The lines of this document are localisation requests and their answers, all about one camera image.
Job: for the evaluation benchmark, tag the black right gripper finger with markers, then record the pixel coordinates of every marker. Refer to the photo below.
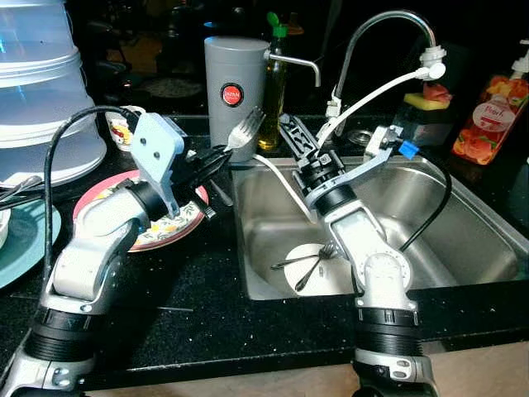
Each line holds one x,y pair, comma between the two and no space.
294,138
305,136

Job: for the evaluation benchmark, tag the silver metal fork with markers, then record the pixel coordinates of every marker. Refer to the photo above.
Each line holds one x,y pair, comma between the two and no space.
302,260
246,128

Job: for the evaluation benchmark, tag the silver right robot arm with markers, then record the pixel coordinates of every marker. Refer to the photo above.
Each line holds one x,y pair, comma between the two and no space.
376,273

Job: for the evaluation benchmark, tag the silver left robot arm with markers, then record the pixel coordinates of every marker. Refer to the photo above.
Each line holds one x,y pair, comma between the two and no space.
91,248

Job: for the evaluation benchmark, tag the oil bottle with green cap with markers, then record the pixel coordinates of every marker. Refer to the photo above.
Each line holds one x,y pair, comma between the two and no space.
274,91

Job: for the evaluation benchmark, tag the floral plate with pink rim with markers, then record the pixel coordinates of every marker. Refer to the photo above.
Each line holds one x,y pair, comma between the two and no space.
178,227

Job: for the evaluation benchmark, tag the grey water filter red logo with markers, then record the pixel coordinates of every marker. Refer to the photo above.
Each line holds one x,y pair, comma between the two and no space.
235,74

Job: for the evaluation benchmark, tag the white patterned cup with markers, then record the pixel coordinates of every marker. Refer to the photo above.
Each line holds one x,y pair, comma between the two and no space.
122,128

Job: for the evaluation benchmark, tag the white round plate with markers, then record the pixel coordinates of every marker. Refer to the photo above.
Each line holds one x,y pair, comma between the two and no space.
318,277

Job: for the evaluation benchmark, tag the grey sponge holder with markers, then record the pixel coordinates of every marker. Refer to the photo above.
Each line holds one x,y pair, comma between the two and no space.
417,128

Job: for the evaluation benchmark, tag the yellow sponge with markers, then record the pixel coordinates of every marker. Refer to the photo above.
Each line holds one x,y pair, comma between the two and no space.
417,101

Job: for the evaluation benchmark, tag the red scrubber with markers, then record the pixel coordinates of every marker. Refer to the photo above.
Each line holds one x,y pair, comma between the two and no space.
438,92

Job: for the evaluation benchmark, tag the chrome curved faucet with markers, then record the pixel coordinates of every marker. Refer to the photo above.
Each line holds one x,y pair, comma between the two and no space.
380,16

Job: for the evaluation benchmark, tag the white faucet diverter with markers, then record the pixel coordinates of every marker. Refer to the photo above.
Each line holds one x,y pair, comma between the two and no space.
432,64

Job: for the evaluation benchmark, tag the stainless steel sink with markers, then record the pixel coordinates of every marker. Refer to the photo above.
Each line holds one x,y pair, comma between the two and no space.
479,231

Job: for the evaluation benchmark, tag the orange floral soap bottle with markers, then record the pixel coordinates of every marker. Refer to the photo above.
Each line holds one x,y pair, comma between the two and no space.
488,120

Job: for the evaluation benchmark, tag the white translucent stacked containers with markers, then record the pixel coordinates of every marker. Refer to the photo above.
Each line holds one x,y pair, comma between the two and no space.
41,83

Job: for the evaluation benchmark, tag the silver utensil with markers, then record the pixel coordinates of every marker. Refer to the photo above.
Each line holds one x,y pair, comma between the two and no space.
16,188

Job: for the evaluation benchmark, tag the teal plate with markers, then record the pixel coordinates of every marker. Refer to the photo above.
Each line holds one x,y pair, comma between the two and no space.
25,244

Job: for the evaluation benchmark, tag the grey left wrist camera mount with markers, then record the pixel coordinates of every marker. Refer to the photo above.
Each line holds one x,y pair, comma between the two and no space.
157,149

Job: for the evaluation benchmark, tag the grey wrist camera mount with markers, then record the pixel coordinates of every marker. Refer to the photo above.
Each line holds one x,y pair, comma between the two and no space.
157,149
372,161

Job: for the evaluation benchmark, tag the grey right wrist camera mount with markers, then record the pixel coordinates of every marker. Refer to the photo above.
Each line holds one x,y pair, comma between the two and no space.
372,161

